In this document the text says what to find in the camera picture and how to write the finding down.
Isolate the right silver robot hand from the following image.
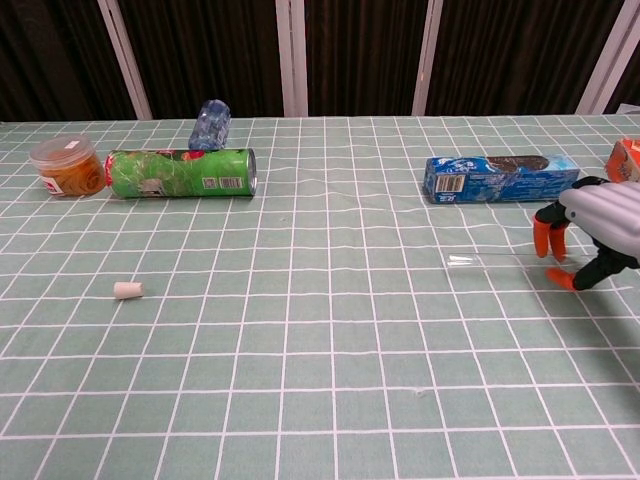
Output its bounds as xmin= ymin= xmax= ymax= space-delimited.
xmin=532 ymin=175 xmax=640 ymax=292

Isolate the green chip can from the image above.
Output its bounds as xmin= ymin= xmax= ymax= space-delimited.
xmin=103 ymin=147 xmax=259 ymax=199

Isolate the clear jar of rubber bands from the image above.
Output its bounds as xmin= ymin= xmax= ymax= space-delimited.
xmin=28 ymin=135 xmax=108 ymax=199

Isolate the clear plastic water bottle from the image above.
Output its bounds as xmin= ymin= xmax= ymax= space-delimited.
xmin=187 ymin=98 xmax=233 ymax=151

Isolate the clear thin tube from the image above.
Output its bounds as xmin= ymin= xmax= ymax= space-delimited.
xmin=447 ymin=251 xmax=541 ymax=268

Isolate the green checkered tablecloth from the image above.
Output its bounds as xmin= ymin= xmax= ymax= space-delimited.
xmin=0 ymin=113 xmax=640 ymax=480

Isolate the blue cookie box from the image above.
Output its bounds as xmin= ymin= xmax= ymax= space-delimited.
xmin=423 ymin=153 xmax=581 ymax=205

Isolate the orange carton box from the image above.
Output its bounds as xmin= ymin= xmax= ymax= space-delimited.
xmin=603 ymin=138 xmax=640 ymax=184

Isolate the white metal frame post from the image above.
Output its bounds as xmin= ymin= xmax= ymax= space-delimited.
xmin=411 ymin=0 xmax=444 ymax=117
xmin=574 ymin=0 xmax=640 ymax=116
xmin=275 ymin=0 xmax=309 ymax=118
xmin=97 ymin=0 xmax=154 ymax=120

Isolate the small white cork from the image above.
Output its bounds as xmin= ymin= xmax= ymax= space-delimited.
xmin=113 ymin=281 xmax=146 ymax=301

